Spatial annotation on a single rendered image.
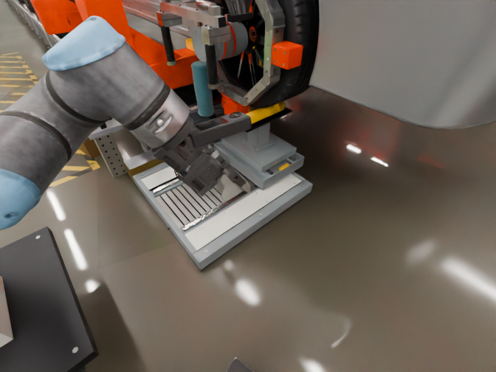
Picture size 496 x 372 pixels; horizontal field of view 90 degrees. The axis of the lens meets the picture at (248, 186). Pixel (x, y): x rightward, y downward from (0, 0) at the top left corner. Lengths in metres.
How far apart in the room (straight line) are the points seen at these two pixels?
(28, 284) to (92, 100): 0.90
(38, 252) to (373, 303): 1.39
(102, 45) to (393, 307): 1.34
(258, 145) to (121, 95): 1.26
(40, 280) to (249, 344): 0.80
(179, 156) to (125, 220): 1.21
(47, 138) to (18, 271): 0.90
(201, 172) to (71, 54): 0.23
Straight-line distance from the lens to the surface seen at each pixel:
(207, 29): 0.97
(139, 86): 0.37
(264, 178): 1.48
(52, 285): 1.15
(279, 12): 1.08
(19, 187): 0.36
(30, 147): 0.39
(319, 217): 1.53
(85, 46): 0.37
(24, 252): 1.30
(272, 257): 1.32
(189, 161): 0.45
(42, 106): 0.43
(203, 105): 1.38
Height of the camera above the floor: 1.14
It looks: 44 degrees down
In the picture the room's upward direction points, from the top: straight up
